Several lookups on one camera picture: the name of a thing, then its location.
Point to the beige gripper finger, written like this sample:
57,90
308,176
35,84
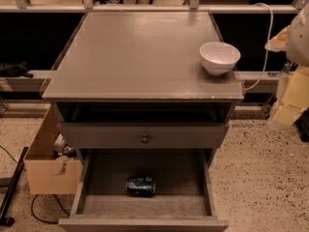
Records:
278,42
292,98

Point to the blue pepsi can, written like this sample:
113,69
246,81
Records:
141,185

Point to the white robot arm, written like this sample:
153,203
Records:
297,44

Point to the open grey middle drawer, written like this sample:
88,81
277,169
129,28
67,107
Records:
182,201

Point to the grey drawer cabinet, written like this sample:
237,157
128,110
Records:
142,69

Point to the round drawer knob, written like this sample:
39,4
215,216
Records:
145,138

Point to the grey top drawer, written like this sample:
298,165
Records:
127,136

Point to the white bowl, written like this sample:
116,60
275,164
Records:
218,58

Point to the cardboard box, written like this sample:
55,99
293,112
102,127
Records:
47,173

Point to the black object on ledge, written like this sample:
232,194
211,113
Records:
14,70

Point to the black pole stand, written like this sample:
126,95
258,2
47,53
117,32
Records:
10,184

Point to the metal railing frame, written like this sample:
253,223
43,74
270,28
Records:
154,4

